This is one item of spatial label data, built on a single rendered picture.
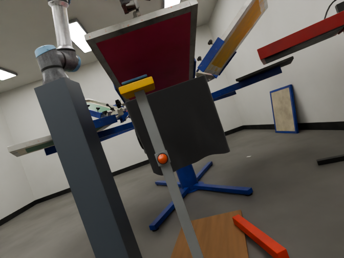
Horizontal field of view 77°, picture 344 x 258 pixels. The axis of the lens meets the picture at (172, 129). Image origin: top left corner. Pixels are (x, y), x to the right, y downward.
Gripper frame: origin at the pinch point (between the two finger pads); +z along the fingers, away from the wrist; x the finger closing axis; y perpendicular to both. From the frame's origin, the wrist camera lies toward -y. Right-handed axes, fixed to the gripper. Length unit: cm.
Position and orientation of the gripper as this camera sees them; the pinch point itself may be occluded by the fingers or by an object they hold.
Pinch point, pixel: (141, 18)
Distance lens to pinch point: 123.6
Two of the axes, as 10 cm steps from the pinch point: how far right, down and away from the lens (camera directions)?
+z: 3.2, 9.1, -2.6
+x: -0.5, -2.5, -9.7
